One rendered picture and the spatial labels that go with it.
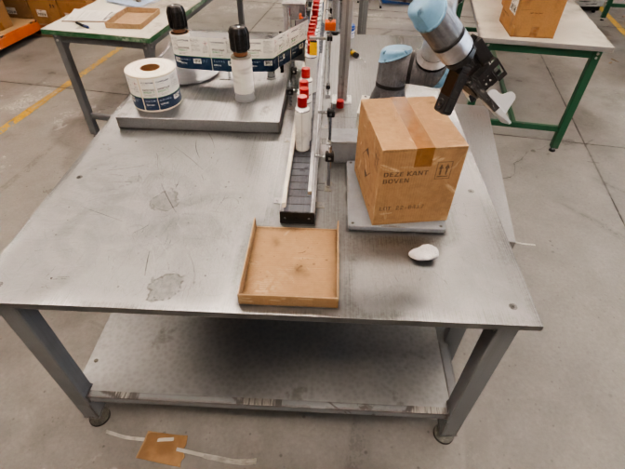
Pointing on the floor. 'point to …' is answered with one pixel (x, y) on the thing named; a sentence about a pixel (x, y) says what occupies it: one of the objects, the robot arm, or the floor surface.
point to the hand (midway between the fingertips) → (489, 113)
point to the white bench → (61, 31)
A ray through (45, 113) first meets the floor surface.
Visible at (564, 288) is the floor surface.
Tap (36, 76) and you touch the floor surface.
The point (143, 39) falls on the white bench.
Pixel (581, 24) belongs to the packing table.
